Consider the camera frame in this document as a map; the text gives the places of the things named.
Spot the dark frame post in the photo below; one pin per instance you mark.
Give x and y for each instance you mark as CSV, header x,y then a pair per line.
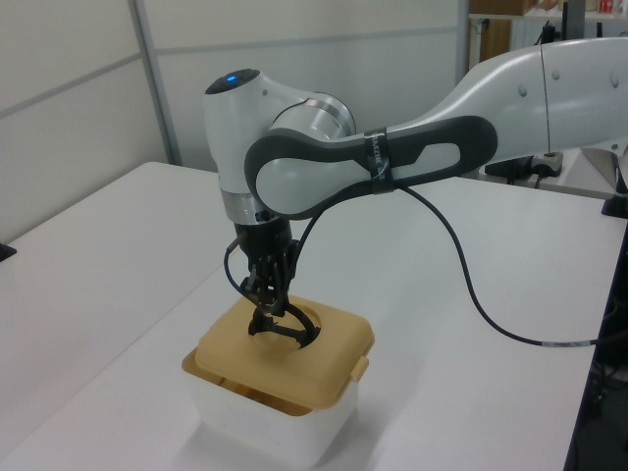
x,y
596,392

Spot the black table clamp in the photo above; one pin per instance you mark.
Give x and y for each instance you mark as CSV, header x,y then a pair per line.
x,y
6,251

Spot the grey partition post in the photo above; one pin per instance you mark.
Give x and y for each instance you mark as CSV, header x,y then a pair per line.
x,y
154,83
463,34

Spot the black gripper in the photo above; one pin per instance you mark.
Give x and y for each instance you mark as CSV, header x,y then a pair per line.
x,y
262,238

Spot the white power strip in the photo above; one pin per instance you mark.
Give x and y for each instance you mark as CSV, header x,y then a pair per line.
x,y
547,162

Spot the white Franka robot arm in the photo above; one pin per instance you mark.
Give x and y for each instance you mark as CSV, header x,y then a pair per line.
x,y
304,181

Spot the wooden cabinet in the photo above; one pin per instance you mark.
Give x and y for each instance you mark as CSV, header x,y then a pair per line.
x,y
493,39

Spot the white plastic tool case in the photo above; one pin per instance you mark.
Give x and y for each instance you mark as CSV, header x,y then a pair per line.
x,y
275,436

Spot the black stand foot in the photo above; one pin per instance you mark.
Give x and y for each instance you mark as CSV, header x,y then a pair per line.
x,y
615,203

